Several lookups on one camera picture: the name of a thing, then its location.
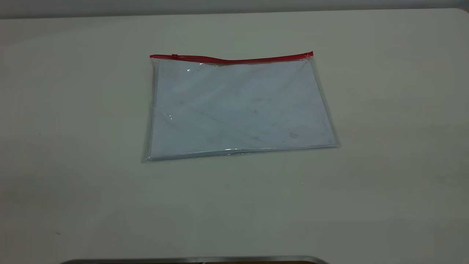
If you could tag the clear plastic red-zipper bag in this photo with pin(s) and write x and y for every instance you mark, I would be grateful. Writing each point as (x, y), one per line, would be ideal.
(238, 110)

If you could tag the silver metal rim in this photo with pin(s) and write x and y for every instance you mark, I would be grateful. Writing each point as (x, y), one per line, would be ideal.
(194, 260)

